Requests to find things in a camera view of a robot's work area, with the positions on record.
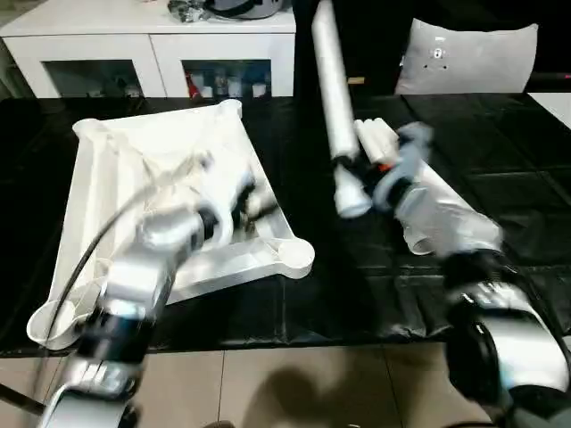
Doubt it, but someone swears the white plastic table top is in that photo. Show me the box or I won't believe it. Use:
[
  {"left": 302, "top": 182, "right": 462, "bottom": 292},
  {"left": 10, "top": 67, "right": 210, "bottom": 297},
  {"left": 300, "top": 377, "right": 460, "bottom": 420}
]
[{"left": 26, "top": 100, "right": 316, "bottom": 351}]

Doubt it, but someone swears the black work mat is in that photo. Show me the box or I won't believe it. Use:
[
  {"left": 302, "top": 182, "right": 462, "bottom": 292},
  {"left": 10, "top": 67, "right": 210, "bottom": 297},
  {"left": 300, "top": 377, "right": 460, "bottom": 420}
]
[{"left": 0, "top": 95, "right": 571, "bottom": 358}]

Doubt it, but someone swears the grey cushion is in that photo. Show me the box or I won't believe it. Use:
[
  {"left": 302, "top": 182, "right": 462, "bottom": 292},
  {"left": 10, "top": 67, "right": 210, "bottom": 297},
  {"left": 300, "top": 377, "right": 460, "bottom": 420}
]
[{"left": 394, "top": 17, "right": 539, "bottom": 95}]

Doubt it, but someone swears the white glass-door cabinet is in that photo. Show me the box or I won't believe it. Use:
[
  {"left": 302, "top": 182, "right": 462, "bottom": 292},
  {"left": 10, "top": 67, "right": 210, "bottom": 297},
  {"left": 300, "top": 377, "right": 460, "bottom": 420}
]
[{"left": 0, "top": 0, "right": 298, "bottom": 99}]

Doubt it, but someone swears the grey helmet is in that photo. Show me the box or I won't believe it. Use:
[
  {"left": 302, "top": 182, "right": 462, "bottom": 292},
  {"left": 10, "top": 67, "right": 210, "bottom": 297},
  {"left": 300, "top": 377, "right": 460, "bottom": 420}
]
[{"left": 203, "top": 0, "right": 285, "bottom": 20}]

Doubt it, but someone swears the black clutter pile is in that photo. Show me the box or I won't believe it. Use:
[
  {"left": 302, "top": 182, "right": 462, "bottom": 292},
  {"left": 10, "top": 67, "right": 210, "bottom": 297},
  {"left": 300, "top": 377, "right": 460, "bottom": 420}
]
[{"left": 167, "top": 0, "right": 206, "bottom": 23}]

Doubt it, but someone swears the black stand base bar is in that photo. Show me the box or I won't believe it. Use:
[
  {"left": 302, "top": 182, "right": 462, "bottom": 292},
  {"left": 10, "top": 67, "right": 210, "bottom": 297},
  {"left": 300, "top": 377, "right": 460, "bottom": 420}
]
[{"left": 0, "top": 383, "right": 41, "bottom": 414}]

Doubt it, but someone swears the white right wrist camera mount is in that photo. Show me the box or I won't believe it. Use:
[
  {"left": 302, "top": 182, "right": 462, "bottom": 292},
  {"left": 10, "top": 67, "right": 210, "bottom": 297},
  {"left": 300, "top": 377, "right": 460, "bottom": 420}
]
[{"left": 372, "top": 122, "right": 436, "bottom": 213}]

